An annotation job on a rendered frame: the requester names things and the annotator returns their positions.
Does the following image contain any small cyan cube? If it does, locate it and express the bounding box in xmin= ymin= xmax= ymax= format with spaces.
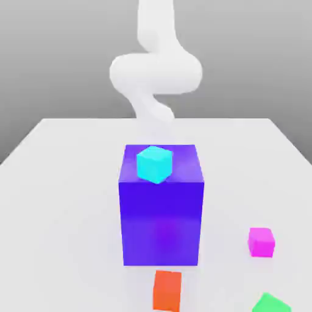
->
xmin=136 ymin=145 xmax=174 ymax=185

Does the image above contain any small orange cube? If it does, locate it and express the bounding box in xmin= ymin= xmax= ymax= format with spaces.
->
xmin=152 ymin=269 xmax=183 ymax=312

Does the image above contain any small magenta cube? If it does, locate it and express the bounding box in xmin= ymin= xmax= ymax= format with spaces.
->
xmin=247 ymin=227 xmax=276 ymax=258

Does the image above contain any small green cube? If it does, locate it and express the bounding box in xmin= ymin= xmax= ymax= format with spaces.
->
xmin=252 ymin=292 xmax=293 ymax=312

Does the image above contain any large purple box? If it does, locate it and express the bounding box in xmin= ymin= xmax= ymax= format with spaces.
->
xmin=118 ymin=144 xmax=205 ymax=267

